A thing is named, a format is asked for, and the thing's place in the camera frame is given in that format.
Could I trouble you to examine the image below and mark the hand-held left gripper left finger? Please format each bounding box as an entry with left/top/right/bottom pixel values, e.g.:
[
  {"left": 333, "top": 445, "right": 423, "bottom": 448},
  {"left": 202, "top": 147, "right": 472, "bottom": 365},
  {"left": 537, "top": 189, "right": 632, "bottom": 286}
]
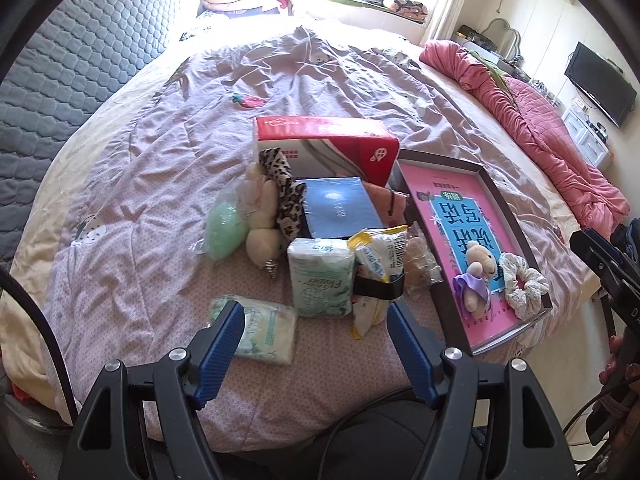
[{"left": 59, "top": 300, "right": 246, "bottom": 480}]

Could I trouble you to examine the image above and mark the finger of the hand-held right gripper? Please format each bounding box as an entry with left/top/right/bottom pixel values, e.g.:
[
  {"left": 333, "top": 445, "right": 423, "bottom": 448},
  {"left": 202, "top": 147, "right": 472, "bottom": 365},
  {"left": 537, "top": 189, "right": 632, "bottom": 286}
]
[{"left": 570, "top": 229, "right": 628, "bottom": 291}]

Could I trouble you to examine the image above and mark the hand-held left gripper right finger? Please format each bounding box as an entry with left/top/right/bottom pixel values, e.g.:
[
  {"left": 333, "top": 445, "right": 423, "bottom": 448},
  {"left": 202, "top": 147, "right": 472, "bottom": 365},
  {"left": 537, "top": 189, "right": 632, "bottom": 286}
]
[{"left": 387, "top": 301, "right": 578, "bottom": 480}]

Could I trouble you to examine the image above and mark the pale green tissue pack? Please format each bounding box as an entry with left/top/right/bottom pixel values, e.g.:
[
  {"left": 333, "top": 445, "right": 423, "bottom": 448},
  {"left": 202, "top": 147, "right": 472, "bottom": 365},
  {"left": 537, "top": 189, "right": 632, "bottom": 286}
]
[{"left": 210, "top": 297, "right": 298, "bottom": 365}]

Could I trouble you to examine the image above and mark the small teddy bear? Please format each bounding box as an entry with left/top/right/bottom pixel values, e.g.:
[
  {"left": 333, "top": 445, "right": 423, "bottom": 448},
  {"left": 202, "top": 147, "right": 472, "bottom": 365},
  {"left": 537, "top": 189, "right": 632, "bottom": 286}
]
[{"left": 452, "top": 240, "right": 498, "bottom": 318}]

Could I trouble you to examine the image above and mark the brown shallow box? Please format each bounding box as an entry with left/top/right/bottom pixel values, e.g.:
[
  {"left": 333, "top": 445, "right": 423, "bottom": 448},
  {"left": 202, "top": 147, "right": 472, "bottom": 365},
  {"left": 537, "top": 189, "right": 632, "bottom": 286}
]
[{"left": 390, "top": 149, "right": 553, "bottom": 356}]

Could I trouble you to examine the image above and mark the green white tissue pack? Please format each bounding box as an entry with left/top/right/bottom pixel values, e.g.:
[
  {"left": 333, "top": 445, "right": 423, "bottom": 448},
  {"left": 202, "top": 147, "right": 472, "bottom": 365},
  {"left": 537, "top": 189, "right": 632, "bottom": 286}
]
[{"left": 287, "top": 237, "right": 356, "bottom": 318}]

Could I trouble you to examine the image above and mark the green puff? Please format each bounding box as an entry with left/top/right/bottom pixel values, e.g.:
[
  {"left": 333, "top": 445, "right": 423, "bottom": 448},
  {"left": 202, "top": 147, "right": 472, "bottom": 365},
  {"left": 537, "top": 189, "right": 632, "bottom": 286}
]
[{"left": 204, "top": 180, "right": 251, "bottom": 261}]

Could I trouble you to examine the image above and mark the person's right hand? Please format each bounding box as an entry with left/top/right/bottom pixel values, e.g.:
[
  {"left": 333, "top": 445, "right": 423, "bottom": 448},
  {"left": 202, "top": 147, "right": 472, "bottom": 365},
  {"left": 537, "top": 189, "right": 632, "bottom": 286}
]
[{"left": 597, "top": 335, "right": 626, "bottom": 386}]

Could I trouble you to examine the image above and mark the black elastic band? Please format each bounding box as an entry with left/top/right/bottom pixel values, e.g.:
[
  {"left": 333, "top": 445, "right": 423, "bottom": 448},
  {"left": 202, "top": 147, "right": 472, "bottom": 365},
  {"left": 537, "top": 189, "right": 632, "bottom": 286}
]
[{"left": 352, "top": 272, "right": 406, "bottom": 302}]

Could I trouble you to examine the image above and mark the white floral scrunchie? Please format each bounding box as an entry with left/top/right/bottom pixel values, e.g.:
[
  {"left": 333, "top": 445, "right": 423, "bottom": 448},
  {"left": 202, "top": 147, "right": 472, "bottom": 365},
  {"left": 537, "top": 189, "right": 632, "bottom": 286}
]
[{"left": 500, "top": 252, "right": 550, "bottom": 318}]

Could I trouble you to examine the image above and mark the clear bag of snacks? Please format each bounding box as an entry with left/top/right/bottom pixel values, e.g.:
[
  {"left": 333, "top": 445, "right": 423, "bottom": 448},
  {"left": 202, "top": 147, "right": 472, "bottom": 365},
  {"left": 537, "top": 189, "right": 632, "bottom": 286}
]
[{"left": 402, "top": 225, "right": 443, "bottom": 301}]

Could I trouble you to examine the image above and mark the cream plush toy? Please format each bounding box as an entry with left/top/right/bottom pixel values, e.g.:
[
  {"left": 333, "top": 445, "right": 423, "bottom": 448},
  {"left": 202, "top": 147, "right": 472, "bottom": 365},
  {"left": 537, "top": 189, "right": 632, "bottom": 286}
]
[{"left": 242, "top": 162, "right": 283, "bottom": 272}]

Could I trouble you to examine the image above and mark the white drawer cabinet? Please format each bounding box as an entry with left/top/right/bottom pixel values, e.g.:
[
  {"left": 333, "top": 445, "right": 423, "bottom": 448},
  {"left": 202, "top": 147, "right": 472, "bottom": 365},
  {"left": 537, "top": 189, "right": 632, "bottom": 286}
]
[{"left": 562, "top": 107, "right": 613, "bottom": 168}]

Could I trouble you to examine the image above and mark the pink quilt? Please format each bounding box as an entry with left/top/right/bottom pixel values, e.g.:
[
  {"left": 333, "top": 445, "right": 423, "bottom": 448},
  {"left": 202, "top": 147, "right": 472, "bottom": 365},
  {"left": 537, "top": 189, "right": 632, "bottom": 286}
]
[{"left": 420, "top": 40, "right": 631, "bottom": 233}]

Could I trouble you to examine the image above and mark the orange pink cloth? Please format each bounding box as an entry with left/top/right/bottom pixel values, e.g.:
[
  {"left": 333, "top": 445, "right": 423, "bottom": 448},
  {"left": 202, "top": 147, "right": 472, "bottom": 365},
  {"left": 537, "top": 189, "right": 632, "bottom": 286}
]
[{"left": 362, "top": 180, "right": 411, "bottom": 231}]

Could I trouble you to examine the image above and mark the pink blue book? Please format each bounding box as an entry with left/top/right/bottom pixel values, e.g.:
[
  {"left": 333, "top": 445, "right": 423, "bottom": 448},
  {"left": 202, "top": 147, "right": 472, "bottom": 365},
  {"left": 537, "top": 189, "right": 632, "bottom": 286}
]
[{"left": 400, "top": 170, "right": 543, "bottom": 343}]

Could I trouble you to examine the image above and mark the dark blue box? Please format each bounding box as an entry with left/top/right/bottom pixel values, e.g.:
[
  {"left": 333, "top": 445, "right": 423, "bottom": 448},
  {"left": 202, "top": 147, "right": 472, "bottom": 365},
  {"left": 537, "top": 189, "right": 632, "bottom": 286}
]
[{"left": 295, "top": 176, "right": 383, "bottom": 241}]

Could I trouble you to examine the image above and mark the black television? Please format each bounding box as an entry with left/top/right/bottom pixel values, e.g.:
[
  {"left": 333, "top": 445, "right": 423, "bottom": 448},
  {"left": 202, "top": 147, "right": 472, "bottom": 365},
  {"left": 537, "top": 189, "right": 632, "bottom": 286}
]
[{"left": 565, "top": 42, "right": 638, "bottom": 128}]

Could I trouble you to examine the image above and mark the leopard print scrunchie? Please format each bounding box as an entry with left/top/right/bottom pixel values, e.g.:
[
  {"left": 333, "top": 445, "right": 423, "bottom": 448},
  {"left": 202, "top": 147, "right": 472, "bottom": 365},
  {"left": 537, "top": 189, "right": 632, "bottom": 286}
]
[{"left": 260, "top": 147, "right": 307, "bottom": 241}]

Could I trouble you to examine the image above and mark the cream bed sheet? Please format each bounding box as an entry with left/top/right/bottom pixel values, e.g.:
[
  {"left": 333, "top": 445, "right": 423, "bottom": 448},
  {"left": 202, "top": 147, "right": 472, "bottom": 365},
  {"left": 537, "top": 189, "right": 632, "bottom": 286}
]
[{"left": 0, "top": 35, "right": 608, "bottom": 426}]

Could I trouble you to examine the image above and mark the green cloth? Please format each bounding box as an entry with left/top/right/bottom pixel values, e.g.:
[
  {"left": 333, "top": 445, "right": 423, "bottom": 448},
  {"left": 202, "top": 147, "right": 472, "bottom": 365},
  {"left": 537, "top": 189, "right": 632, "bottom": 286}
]
[{"left": 467, "top": 50, "right": 508, "bottom": 91}]

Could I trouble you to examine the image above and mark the red tissue box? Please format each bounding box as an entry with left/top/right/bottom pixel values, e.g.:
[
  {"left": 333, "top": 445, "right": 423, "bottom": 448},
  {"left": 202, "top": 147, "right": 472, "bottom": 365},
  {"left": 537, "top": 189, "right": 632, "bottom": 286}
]
[{"left": 252, "top": 116, "right": 401, "bottom": 188}]

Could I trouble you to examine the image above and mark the arched mirror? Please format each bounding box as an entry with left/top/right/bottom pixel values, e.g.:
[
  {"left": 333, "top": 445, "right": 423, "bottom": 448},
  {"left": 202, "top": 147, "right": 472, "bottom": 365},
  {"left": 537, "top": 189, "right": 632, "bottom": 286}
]
[{"left": 482, "top": 17, "right": 523, "bottom": 58}]

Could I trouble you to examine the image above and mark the purple bedspread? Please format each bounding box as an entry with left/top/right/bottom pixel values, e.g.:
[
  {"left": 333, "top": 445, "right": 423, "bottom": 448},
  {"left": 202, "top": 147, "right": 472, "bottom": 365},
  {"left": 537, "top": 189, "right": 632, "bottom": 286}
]
[{"left": 45, "top": 25, "right": 591, "bottom": 441}]

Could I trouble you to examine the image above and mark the cluttered dresser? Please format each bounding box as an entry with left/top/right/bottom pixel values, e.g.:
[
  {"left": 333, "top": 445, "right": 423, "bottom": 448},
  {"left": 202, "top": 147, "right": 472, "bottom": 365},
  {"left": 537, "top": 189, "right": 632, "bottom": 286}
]
[{"left": 457, "top": 22, "right": 531, "bottom": 81}]

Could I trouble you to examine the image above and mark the cream curtain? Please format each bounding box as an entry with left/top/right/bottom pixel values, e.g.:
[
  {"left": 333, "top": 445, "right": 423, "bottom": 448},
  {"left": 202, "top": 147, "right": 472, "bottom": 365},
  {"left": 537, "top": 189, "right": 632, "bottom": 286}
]
[{"left": 425, "top": 0, "right": 481, "bottom": 43}]

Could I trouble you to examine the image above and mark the floral cushion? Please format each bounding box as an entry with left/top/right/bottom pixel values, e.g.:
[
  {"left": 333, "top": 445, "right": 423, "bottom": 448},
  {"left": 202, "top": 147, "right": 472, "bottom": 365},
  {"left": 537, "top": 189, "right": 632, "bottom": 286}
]
[{"left": 385, "top": 0, "right": 428, "bottom": 20}]

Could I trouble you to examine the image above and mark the grey quilted headboard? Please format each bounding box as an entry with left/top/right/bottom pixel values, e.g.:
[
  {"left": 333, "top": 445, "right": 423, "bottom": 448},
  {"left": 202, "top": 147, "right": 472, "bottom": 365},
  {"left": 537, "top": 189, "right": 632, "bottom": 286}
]
[{"left": 0, "top": 0, "right": 206, "bottom": 266}]

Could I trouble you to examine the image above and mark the black cable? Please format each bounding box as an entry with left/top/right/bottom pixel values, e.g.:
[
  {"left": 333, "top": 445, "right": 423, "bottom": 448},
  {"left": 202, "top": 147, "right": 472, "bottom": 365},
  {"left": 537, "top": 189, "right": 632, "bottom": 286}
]
[
  {"left": 562, "top": 385, "right": 626, "bottom": 436},
  {"left": 320, "top": 387, "right": 416, "bottom": 480},
  {"left": 0, "top": 264, "right": 78, "bottom": 413}
]

